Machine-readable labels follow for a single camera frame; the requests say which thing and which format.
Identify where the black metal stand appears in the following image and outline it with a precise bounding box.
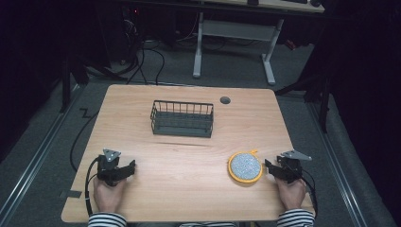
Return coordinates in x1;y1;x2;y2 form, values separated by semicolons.
274;74;332;134
59;53;90;114

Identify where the white-framed wooden desk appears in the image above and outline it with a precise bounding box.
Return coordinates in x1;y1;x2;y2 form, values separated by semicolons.
191;0;326;86

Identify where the person's left hand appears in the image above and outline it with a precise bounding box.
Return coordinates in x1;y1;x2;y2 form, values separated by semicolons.
93;176;128;214

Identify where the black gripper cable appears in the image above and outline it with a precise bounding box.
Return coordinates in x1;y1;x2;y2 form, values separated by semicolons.
295;171;319;219
83;156;101;218

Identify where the black cable bundle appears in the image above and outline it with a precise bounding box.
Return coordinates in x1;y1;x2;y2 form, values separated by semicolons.
108;8;166;86

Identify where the person's striped torso clothing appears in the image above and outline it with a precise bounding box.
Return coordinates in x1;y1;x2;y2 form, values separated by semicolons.
179;221;238;227

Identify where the black floor cable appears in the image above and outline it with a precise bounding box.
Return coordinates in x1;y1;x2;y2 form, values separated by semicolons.
69;107;101;173

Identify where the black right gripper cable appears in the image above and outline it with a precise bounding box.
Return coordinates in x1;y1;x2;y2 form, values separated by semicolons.
295;171;319;219

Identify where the round yellow-rimmed grey scrubber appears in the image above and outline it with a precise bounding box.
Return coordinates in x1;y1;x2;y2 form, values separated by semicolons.
227;149;264;184

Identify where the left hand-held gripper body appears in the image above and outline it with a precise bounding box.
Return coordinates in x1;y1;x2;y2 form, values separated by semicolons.
96;148;122;187

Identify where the person's right hand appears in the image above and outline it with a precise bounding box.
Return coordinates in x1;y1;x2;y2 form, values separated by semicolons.
273;176;307;211

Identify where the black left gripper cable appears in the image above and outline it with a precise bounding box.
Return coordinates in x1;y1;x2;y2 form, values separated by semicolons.
83;156;101;218

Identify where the metal floor rail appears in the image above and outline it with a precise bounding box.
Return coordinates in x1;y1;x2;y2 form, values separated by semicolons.
306;102;369;227
0;84;83;225

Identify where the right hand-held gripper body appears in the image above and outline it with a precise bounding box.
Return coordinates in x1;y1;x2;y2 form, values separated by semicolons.
276;149;313;184

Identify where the black wire basket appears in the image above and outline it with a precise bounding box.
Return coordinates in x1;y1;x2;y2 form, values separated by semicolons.
149;99;215;139

